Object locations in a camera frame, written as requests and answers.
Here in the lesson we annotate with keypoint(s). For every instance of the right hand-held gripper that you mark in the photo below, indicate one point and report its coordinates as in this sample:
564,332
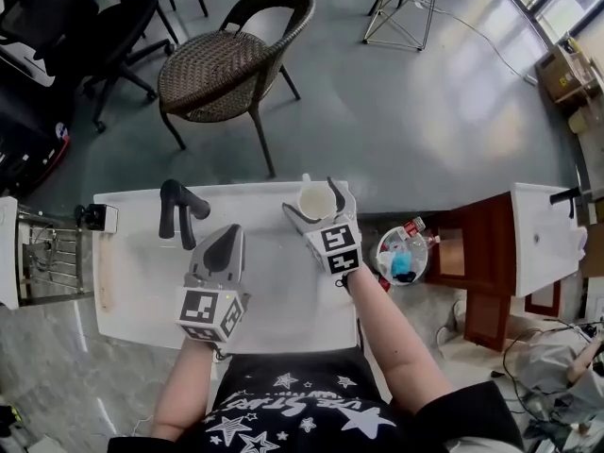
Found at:
337,241

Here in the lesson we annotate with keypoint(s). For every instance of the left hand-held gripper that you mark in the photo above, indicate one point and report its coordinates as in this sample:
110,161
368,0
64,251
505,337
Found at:
198,305

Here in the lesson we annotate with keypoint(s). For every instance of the white cup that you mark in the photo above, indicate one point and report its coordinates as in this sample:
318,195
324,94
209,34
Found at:
316,201

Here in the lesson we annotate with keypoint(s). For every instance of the another person's forearm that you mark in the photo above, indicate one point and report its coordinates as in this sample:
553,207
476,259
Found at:
582,361

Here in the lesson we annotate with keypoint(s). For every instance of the person's right forearm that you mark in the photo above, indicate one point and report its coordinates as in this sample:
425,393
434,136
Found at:
396,347

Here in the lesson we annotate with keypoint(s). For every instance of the person's left forearm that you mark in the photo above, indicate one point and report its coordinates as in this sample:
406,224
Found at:
184,385

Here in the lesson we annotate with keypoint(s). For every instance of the dark grey faucet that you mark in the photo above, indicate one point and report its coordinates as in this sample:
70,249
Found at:
170,206

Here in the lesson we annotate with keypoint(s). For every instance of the white washbasin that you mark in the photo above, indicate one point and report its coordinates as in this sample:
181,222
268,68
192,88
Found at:
7,253
141,262
533,262

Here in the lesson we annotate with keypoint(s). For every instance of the white waste bin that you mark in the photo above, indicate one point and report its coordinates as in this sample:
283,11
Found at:
389,243

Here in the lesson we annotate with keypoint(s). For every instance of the plastic bottle red label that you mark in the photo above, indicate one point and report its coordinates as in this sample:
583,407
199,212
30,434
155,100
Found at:
415,227

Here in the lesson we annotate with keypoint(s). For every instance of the blue cloth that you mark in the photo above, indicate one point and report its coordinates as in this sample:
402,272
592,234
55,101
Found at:
401,263

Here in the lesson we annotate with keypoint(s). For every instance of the person's black star t-shirt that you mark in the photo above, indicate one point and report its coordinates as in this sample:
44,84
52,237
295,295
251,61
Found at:
264,371

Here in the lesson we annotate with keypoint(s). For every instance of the white slipper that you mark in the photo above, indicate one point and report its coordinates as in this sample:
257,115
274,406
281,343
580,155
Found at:
453,319

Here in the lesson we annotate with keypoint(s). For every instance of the red-brown wooden vanity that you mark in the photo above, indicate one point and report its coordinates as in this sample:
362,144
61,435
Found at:
491,253

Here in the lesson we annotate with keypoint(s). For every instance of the brown wicker chair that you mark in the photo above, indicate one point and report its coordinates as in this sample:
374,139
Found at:
212,69

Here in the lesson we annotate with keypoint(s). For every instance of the large black machine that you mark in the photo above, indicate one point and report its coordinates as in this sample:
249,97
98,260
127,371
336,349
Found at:
23,144

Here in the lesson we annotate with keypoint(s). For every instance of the black vanity faucet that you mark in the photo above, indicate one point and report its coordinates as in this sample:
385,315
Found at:
564,197

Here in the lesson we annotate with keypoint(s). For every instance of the black office chair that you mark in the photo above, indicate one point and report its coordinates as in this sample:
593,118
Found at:
108,31

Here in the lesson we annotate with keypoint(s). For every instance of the grey scooter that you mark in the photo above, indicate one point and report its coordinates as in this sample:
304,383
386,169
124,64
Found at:
542,361

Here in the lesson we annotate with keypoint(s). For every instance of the cardboard box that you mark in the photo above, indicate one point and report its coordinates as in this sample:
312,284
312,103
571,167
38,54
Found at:
557,71

